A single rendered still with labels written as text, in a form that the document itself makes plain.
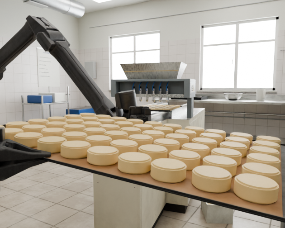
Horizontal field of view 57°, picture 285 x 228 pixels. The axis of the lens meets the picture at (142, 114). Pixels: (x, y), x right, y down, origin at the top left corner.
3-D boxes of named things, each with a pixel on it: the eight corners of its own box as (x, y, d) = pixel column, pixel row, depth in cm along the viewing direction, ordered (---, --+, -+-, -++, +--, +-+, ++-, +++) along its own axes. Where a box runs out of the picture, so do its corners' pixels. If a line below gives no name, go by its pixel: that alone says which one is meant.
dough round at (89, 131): (103, 135, 62) (103, 126, 61) (107, 140, 57) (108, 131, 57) (81, 135, 60) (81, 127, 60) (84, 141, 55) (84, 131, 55)
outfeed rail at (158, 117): (187, 107, 348) (187, 102, 347) (189, 107, 347) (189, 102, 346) (132, 131, 159) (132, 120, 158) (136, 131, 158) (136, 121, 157)
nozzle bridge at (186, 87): (125, 113, 274) (124, 80, 271) (195, 115, 251) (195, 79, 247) (111, 116, 243) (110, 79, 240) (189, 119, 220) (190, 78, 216)
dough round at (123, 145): (137, 157, 46) (138, 146, 45) (108, 156, 45) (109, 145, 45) (136, 149, 51) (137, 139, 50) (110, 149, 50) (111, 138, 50)
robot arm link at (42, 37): (53, 40, 104) (33, 39, 94) (61, 29, 101) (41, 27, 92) (119, 126, 102) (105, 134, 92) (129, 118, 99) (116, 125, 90)
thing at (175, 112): (192, 107, 345) (192, 102, 345) (193, 107, 345) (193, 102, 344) (171, 118, 225) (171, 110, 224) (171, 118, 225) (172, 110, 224)
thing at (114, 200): (130, 206, 246) (130, 111, 237) (166, 211, 235) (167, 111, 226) (93, 249, 180) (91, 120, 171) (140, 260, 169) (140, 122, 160)
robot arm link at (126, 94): (115, 121, 101) (104, 127, 93) (110, 92, 99) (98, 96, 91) (144, 119, 97) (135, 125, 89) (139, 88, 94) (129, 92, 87)
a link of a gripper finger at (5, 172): (50, 133, 40) (-21, 135, 37) (50, 178, 41) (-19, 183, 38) (51, 125, 46) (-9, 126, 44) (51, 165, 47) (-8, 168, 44)
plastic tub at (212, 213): (200, 206, 245) (200, 190, 243) (224, 207, 244) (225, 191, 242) (206, 223, 215) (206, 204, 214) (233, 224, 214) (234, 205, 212)
